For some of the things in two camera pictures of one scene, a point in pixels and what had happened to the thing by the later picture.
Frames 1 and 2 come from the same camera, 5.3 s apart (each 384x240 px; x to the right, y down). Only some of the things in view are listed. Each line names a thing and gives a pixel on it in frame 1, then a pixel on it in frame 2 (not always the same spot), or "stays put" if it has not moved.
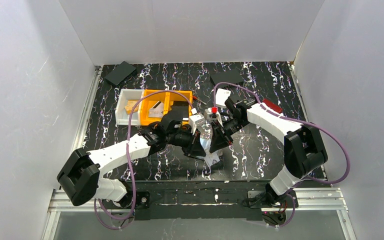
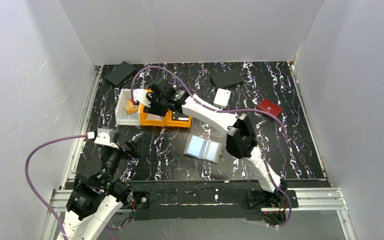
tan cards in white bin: x=129 y=106 stays put
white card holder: x=221 y=95 stays put
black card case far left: x=120 y=73 stays put
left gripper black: x=194 y=143 -> x=123 y=149
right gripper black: x=221 y=131 -> x=157 y=104
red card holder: x=273 y=106 stays put
